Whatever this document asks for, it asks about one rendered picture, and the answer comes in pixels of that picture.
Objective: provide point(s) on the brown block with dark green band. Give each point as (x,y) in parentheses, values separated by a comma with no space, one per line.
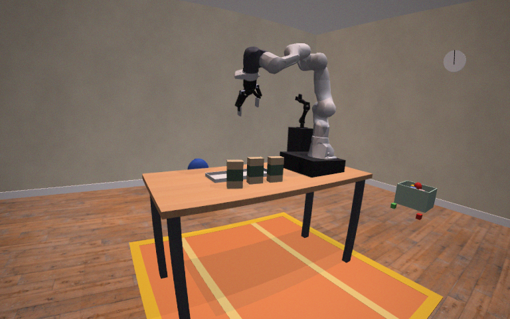
(255,170)
(275,169)
(235,173)

